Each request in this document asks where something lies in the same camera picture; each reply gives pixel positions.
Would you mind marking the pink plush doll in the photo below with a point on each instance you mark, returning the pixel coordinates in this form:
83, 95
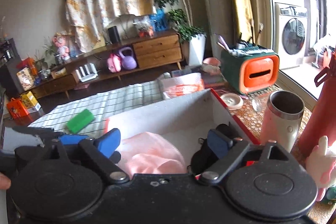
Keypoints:
60, 43

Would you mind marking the black soft item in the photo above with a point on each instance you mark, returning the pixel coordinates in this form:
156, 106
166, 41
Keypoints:
218, 142

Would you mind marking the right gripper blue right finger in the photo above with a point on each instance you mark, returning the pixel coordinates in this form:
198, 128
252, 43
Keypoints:
230, 153

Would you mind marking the blue plastic package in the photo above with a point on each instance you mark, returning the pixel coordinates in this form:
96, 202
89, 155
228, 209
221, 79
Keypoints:
158, 21

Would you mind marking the clear bag of snacks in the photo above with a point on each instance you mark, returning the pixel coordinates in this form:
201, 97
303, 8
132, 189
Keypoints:
143, 26

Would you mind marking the pink small backpack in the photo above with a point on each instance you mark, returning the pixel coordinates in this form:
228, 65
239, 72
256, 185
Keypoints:
114, 63

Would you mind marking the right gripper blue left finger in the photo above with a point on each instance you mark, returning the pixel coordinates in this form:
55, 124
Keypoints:
98, 153

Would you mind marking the white wifi router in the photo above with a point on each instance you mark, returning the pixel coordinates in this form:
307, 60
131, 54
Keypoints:
87, 72

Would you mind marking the green scrub sponge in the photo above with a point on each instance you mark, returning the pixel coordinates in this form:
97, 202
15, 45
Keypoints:
80, 121

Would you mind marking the orange white snack bag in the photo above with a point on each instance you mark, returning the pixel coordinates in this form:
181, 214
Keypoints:
182, 85

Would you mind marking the black white checkered tablecloth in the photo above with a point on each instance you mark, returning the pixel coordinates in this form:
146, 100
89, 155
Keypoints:
102, 106

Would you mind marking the white pink round dish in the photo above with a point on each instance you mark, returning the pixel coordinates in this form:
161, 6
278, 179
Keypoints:
233, 101

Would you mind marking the white tall planter pot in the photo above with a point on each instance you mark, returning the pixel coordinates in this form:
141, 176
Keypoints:
194, 50

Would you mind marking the yellow carton box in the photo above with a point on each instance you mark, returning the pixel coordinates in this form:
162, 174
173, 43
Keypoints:
30, 102

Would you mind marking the red cardboard storage box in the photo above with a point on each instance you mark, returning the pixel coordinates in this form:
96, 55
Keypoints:
181, 121

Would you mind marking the purple kettlebell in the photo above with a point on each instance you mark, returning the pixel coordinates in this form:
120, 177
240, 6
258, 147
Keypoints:
128, 61

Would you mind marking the red water bottle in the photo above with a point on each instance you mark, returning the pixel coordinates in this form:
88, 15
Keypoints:
322, 121

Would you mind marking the person's left hand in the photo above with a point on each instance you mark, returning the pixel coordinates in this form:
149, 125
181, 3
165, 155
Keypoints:
5, 182

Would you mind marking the wooden tv sideboard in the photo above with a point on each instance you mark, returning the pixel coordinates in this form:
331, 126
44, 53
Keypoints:
162, 49

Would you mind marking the orange gift box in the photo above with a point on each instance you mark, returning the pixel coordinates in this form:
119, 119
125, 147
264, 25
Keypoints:
16, 108

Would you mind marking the black cylinder speaker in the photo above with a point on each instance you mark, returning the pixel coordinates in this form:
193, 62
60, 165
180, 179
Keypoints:
114, 36

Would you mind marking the green orange storage bin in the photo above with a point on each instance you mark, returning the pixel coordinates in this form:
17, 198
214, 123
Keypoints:
251, 69

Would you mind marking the pink soft cloth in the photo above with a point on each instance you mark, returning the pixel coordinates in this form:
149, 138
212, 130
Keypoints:
149, 153

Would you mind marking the white pink bunny toy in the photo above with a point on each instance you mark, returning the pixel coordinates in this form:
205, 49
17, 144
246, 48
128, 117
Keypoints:
320, 164

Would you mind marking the white front-load washing machine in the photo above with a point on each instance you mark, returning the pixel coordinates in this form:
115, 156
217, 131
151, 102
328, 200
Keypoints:
291, 30

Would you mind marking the white steel thermos cup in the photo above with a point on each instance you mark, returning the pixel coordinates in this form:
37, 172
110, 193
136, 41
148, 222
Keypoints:
282, 118

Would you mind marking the black mini fridge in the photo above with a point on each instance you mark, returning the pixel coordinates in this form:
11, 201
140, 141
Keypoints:
10, 59

